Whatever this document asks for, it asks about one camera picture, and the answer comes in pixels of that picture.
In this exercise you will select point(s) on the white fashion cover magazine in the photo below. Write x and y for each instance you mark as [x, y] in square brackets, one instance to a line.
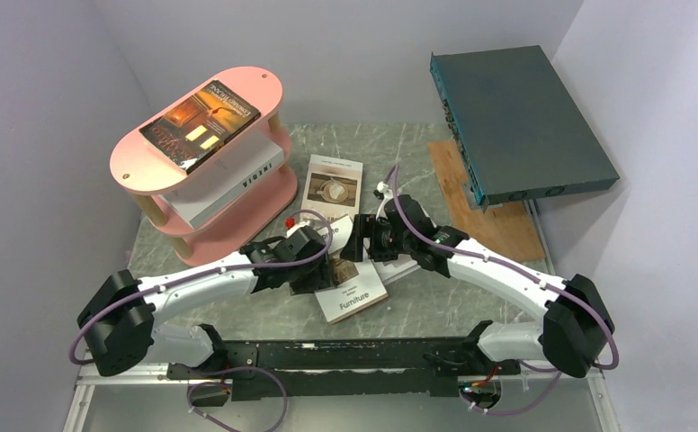
[389, 272]

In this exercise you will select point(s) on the white Decorate Furniture book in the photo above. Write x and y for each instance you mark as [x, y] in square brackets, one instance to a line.
[357, 284]

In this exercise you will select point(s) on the brown wooden board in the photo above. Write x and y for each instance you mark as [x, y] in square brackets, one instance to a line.
[507, 229]

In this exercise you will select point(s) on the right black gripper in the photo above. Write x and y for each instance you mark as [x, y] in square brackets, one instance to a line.
[353, 248]

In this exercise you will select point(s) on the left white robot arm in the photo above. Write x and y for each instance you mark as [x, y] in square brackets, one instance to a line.
[126, 323]

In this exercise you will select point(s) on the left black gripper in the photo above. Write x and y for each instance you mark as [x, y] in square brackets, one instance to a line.
[321, 280]

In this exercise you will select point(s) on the beige cup cover book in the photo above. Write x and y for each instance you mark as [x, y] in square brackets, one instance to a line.
[333, 187]

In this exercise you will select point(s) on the dark teal flat box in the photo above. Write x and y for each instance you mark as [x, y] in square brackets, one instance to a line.
[518, 131]

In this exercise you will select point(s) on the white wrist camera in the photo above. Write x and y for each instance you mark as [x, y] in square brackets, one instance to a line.
[385, 193]
[292, 224]

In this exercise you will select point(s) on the dark orange Edward Tulane novel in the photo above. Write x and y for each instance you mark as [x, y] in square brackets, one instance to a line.
[201, 124]

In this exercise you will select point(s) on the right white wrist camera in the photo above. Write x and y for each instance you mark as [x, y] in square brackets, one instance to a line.
[385, 193]

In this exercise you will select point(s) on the white Insoia travel book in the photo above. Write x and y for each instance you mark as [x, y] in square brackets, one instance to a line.
[218, 186]

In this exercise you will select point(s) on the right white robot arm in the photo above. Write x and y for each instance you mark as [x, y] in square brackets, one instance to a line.
[570, 324]

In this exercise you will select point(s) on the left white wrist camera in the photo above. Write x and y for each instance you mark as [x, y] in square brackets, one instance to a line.
[292, 224]

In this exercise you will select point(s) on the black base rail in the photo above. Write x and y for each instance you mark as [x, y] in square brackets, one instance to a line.
[436, 366]

